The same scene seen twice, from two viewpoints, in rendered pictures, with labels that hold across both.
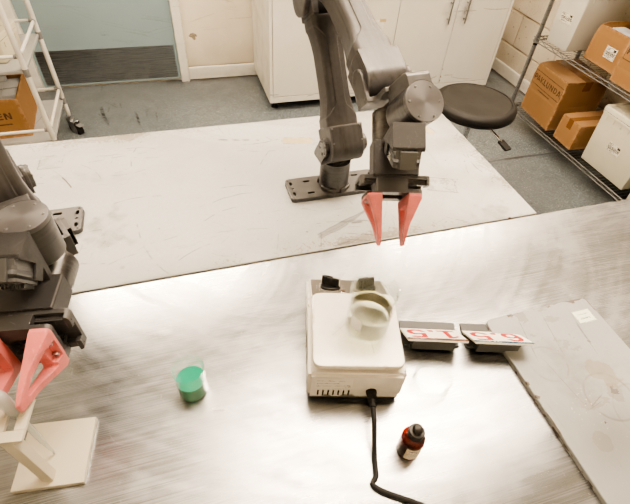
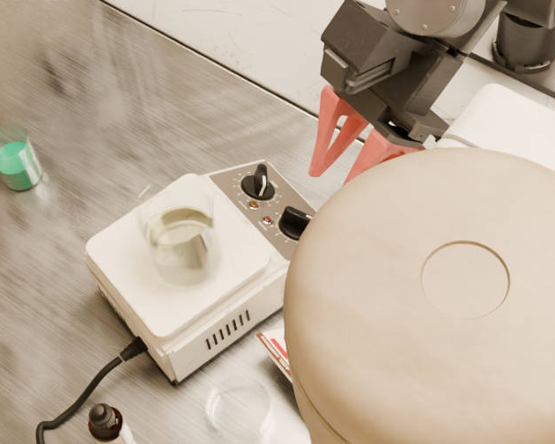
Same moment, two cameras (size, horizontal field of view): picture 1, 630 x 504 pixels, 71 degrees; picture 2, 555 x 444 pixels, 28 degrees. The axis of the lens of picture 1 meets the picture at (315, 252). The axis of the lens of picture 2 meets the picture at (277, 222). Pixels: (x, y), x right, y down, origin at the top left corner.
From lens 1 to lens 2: 0.65 m
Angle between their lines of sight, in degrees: 40
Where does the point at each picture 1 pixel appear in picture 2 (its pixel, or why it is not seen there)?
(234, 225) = (302, 11)
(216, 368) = (64, 173)
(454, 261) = not seen: hidden behind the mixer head
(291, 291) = (247, 159)
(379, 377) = (139, 329)
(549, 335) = not seen: outside the picture
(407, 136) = (349, 32)
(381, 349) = (164, 299)
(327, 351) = (112, 245)
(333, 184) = (504, 48)
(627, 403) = not seen: outside the picture
